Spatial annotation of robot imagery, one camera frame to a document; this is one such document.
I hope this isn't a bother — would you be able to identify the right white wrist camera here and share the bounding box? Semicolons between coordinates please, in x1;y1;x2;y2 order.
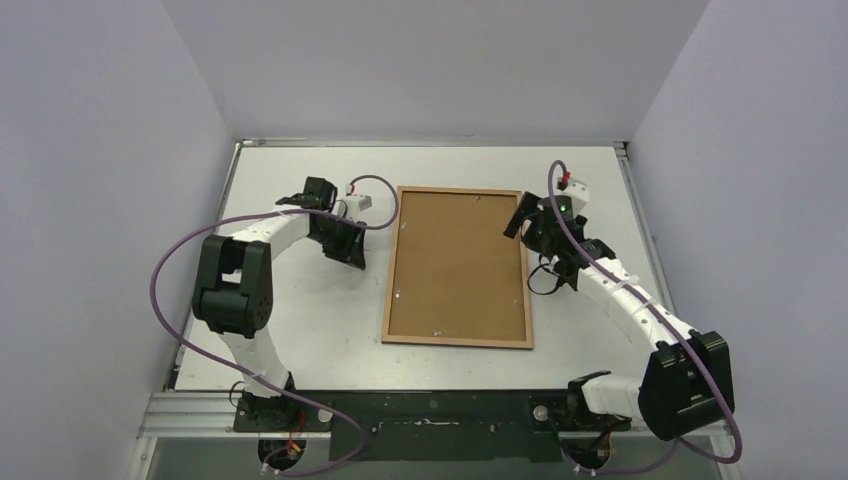
557;172;590;215

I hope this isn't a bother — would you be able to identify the aluminium front rail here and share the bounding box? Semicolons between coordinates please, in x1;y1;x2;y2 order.
136;389;735;440

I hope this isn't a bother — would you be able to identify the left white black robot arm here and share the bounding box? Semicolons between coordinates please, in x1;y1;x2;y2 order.
192;177;372;431

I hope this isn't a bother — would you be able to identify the wooden picture frame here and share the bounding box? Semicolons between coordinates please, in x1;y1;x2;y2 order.
380;185;535;351

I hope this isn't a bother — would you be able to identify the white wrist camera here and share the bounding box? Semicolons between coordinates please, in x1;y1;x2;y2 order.
557;172;590;215
339;194;373;218

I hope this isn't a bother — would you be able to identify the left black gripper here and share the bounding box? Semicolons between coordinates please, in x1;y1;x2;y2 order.
310;216;366;270

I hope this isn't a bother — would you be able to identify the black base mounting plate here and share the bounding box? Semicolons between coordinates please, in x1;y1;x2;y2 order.
233;390;631;463

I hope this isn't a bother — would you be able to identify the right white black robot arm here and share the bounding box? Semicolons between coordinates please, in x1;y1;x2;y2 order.
504;192;735;440

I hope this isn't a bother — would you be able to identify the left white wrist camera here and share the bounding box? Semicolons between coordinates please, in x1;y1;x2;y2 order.
339;194;373;218

